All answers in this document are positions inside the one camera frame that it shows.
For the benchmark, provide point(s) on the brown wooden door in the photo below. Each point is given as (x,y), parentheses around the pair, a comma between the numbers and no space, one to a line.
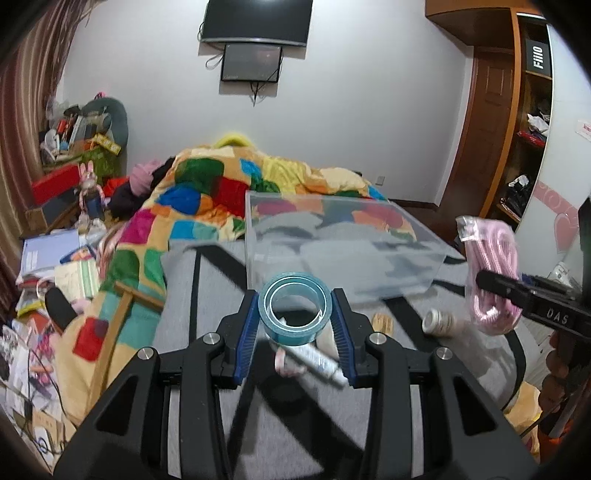
(483,134)

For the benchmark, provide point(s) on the wooden shelf unit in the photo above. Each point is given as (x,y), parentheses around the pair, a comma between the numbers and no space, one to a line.
(521,29)

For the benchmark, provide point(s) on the pink white small tube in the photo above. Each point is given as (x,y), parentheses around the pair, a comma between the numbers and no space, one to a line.
(285,367)

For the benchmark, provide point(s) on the person's right hand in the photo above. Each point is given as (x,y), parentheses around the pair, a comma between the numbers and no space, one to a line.
(553,389)

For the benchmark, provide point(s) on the wooden T-shaped stick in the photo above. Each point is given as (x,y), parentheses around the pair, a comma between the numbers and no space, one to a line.
(129,296)

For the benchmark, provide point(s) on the grey neck pillow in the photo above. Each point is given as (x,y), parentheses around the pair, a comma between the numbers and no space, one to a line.
(116,117)

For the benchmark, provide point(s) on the white surfboard panel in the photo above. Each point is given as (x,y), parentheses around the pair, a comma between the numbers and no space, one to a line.
(550,226)

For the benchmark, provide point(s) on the cork eraser block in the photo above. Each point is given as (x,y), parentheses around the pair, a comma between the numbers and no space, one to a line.
(383,323)

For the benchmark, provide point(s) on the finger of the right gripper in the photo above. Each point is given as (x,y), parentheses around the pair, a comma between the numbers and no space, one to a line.
(501,285)

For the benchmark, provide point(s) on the red box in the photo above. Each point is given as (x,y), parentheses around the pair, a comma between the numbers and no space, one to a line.
(55,183)

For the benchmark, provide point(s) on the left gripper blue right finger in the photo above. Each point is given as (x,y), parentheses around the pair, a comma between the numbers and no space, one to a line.
(341,314)

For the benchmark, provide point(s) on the pink bunny toy bottle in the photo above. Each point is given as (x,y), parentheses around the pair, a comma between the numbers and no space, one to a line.
(92,200)

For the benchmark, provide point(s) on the green patterned box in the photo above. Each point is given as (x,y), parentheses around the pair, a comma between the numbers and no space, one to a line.
(106,165)

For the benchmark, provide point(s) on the blue white booklet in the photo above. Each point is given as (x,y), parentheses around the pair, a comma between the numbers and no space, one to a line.
(45,251)

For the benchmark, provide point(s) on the white toothpaste tube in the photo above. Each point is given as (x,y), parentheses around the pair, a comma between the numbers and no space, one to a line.
(319,363)

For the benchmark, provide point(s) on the pink knitted hat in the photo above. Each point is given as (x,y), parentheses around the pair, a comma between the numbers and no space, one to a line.
(141,177)

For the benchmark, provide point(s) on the striped brown curtain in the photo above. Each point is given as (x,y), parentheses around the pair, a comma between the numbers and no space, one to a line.
(36,37)

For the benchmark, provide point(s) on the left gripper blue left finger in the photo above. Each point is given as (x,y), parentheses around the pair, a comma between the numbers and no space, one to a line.
(249,318)

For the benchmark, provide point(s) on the colourful patchwork blanket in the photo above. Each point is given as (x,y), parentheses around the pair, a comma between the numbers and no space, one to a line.
(201,197)

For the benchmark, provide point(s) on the small black wall monitor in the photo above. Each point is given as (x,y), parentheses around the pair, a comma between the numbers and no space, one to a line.
(251,62)

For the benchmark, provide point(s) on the blue tape roll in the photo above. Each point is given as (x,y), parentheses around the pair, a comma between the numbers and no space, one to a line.
(294,308)

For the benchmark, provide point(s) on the yellow pillow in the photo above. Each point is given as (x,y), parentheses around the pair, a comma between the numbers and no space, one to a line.
(233,139)

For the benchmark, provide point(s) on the clear plastic storage box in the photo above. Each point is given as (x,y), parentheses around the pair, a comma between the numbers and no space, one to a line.
(372,249)

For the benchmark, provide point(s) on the black wall television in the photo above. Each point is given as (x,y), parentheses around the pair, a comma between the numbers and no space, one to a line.
(280,22)

